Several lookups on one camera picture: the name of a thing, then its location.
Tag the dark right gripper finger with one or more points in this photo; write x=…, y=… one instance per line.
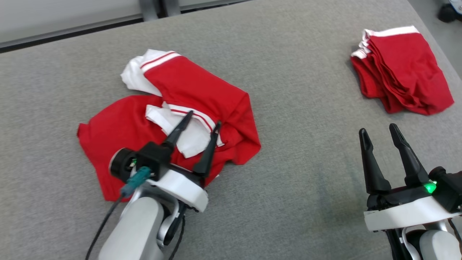
x=411, y=166
x=373, y=169

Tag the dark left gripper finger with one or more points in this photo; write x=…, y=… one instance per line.
x=178, y=131
x=208, y=155

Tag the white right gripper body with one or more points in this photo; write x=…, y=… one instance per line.
x=400, y=213

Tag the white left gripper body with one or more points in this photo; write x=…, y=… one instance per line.
x=184, y=189

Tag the red basketball jersey number 23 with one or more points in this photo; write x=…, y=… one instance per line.
x=195, y=86

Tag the red shorts with white stripe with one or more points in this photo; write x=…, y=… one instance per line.
x=408, y=72

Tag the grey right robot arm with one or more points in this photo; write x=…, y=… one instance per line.
x=436, y=245

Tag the dark shoe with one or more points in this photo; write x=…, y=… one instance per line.
x=449, y=13

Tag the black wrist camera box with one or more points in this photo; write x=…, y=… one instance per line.
x=153, y=157
x=449, y=187

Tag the grey rounded partition post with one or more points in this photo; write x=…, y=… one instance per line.
x=148, y=9
x=170, y=6

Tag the grey wall base rail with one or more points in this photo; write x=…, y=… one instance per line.
x=72, y=30

